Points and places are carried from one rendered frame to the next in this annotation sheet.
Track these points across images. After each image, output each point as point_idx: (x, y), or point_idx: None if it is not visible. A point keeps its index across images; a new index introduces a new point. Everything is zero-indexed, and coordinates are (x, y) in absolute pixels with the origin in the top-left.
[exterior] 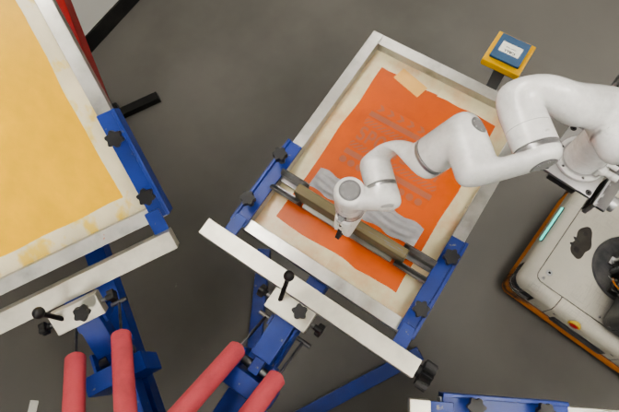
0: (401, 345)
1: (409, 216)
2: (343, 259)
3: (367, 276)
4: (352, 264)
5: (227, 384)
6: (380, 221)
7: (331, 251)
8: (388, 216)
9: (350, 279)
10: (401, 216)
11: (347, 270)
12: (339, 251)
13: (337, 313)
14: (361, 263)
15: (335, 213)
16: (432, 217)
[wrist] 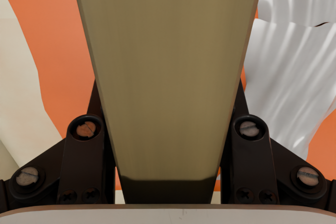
0: None
1: (319, 148)
2: (29, 61)
3: (59, 139)
4: (48, 94)
5: None
6: (265, 106)
7: None
8: (299, 115)
9: (0, 113)
10: (312, 136)
11: (14, 93)
12: (42, 32)
13: None
14: (78, 114)
15: (137, 119)
16: (331, 180)
